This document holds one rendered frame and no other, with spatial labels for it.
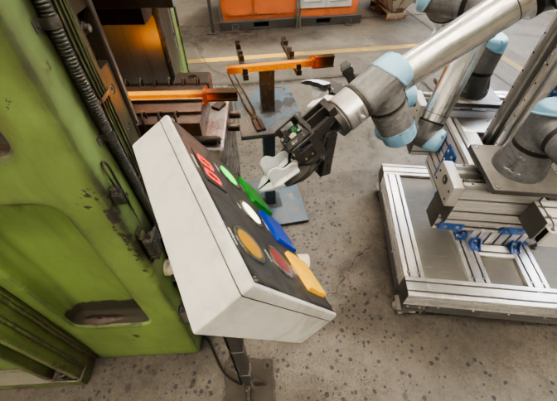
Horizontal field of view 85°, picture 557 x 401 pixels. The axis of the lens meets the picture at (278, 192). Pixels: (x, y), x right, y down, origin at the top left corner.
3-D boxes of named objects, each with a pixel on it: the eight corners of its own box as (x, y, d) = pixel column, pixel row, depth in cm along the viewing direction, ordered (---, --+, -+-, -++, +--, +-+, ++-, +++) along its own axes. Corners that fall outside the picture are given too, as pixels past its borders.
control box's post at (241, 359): (254, 379, 129) (215, 223, 50) (254, 390, 126) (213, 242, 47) (244, 380, 128) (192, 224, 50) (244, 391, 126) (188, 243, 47)
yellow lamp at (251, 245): (262, 238, 40) (261, 217, 37) (263, 269, 37) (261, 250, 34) (239, 239, 40) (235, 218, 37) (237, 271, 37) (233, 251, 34)
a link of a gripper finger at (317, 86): (300, 95, 104) (324, 103, 100) (301, 79, 99) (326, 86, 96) (304, 91, 105) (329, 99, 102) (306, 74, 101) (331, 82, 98)
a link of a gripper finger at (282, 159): (241, 170, 61) (276, 139, 60) (256, 183, 66) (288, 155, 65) (247, 179, 59) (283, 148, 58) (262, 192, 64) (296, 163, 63)
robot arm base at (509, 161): (531, 153, 103) (550, 128, 95) (554, 186, 92) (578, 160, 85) (484, 150, 104) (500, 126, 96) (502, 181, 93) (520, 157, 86)
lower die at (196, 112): (210, 105, 105) (205, 82, 99) (203, 142, 91) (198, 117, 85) (84, 108, 103) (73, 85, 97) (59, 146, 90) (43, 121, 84)
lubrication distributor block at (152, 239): (168, 246, 88) (154, 216, 78) (164, 265, 84) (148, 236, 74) (156, 246, 88) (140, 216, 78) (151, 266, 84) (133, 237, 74)
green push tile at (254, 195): (257, 191, 69) (239, 175, 63) (273, 214, 64) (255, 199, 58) (251, 196, 69) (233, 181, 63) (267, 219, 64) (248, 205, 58)
